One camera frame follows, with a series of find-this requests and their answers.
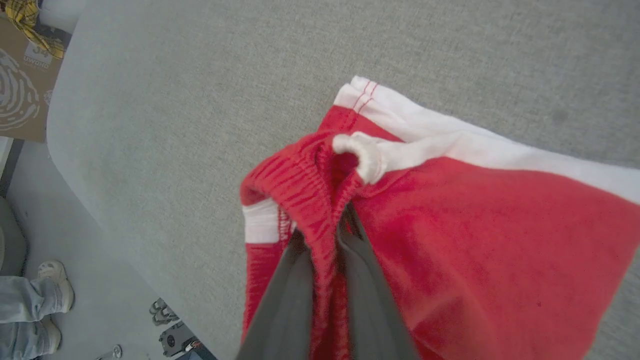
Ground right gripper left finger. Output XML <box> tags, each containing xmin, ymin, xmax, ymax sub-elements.
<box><xmin>235</xmin><ymin>227</ymin><xmax>318</xmax><ymax>360</ymax></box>

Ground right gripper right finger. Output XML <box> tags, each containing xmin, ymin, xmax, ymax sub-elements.
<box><xmin>336</xmin><ymin>202</ymin><xmax>421</xmax><ymax>360</ymax></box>

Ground red shorts with white stripes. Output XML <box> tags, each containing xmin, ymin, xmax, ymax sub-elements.
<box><xmin>239</xmin><ymin>75</ymin><xmax>640</xmax><ymax>360</ymax></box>

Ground grey fabric sofa cushion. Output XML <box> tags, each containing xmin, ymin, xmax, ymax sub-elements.
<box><xmin>46</xmin><ymin>0</ymin><xmax>640</xmax><ymax>360</ymax></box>

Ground white sneaker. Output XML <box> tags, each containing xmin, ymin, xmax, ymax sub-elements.
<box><xmin>37</xmin><ymin>260</ymin><xmax>75</xmax><ymax>313</ymax></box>
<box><xmin>42</xmin><ymin>317</ymin><xmax>62</xmax><ymax>353</ymax></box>

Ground person leg in blue jeans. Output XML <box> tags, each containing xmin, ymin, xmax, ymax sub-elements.
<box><xmin>0</xmin><ymin>276</ymin><xmax>51</xmax><ymax>323</ymax></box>
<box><xmin>0</xmin><ymin>320</ymin><xmax>51</xmax><ymax>360</ymax></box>

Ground grey rounded seat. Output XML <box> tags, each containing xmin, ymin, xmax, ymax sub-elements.
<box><xmin>0</xmin><ymin>197</ymin><xmax>28</xmax><ymax>277</ymax></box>

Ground cardboard box with swirl print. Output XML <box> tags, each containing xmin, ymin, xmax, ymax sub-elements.
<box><xmin>0</xmin><ymin>15</ymin><xmax>65</xmax><ymax>143</ymax></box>

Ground yellow plaid cloth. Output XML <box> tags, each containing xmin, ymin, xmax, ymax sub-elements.
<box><xmin>4</xmin><ymin>0</ymin><xmax>66</xmax><ymax>60</ymax></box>

